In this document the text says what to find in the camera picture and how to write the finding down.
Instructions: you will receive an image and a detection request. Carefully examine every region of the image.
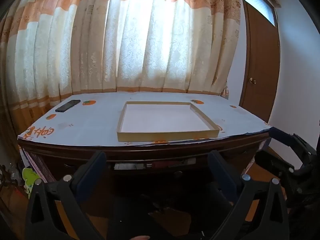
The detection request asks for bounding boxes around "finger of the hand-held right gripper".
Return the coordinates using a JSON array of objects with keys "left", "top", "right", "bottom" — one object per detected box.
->
[
  {"left": 254, "top": 150, "right": 304, "bottom": 180},
  {"left": 269, "top": 127, "right": 317, "bottom": 160}
]

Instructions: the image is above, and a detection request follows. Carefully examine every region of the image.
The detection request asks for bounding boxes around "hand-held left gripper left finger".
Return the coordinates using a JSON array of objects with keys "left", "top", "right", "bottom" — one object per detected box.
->
[{"left": 25, "top": 151, "right": 108, "bottom": 240}]

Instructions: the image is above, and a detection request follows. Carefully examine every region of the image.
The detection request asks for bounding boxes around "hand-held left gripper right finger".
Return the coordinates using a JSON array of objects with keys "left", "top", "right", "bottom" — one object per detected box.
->
[{"left": 207, "top": 150, "right": 290, "bottom": 240}]

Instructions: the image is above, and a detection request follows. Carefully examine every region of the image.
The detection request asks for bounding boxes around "wooden desk drawer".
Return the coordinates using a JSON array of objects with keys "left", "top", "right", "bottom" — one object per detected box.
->
[{"left": 106, "top": 156, "right": 213, "bottom": 193}]

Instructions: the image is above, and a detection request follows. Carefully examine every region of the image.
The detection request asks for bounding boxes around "shallow tan cardboard box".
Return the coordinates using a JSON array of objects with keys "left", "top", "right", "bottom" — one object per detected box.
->
[{"left": 117, "top": 101, "right": 220, "bottom": 142}]

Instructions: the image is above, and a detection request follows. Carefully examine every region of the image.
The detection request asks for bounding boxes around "dark wooden desk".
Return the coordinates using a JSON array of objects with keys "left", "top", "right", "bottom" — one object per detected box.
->
[{"left": 18, "top": 127, "right": 273, "bottom": 205}]

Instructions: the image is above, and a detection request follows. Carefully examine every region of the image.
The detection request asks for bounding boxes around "pink striped bundle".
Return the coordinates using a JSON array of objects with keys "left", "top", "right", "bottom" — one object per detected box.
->
[{"left": 20, "top": 147, "right": 56, "bottom": 183}]

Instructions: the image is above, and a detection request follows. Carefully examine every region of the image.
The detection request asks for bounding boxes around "black phone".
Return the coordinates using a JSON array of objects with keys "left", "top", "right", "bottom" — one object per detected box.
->
[{"left": 55, "top": 99, "right": 81, "bottom": 112}]

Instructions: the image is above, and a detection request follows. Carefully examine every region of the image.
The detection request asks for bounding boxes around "light green cloth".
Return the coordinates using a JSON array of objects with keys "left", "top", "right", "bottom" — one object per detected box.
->
[{"left": 22, "top": 167, "right": 42, "bottom": 195}]

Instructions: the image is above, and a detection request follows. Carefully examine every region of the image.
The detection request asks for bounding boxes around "curtain tassel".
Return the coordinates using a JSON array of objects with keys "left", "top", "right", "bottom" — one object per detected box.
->
[{"left": 220, "top": 80, "right": 230, "bottom": 99}]

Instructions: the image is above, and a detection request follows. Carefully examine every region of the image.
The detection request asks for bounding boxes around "brown wooden door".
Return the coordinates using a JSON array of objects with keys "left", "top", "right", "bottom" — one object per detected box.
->
[{"left": 239, "top": 4, "right": 280, "bottom": 123}]

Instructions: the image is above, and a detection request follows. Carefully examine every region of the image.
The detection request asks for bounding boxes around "cream and orange curtain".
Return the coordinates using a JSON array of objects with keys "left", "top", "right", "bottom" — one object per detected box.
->
[{"left": 0, "top": 0, "right": 243, "bottom": 130}]

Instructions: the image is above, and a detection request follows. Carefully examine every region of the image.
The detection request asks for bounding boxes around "transom window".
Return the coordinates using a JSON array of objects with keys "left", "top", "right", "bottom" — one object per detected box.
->
[{"left": 241, "top": 0, "right": 278, "bottom": 27}]

